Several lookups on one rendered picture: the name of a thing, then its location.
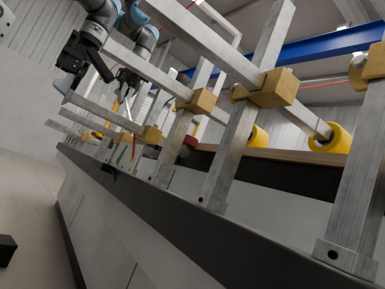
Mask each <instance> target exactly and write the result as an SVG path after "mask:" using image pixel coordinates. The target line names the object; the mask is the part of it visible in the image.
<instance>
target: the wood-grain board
mask: <svg viewBox="0 0 385 289"><path fill-rule="evenodd" d="M218 146H219V145H218V144H209V143H198V144H197V146H196V149H190V148H188V149H189V150H195V151H204V152H209V153H216V152H217V149H218ZM242 157H251V158H259V159H268V160H274V161H283V162H292V163H300V164H306V165H315V166H324V167H333V168H338V169H344V167H345V163H346V161H347V157H348V154H342V153H326V152H318V151H302V150H287V149H272V148H264V147H249V146H245V149H244V151H243V154H242Z"/></svg>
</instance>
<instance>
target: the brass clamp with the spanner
mask: <svg viewBox="0 0 385 289"><path fill-rule="evenodd" d="M143 127H145V130H144V132H143V135H142V136H138V135H136V134H135V139H140V140H142V141H143V142H146V143H147V144H152V145H157V144H158V142H159V139H160V137H161V135H162V133H163V131H161V130H159V129H157V128H156V127H154V126H152V125H146V126H143Z"/></svg>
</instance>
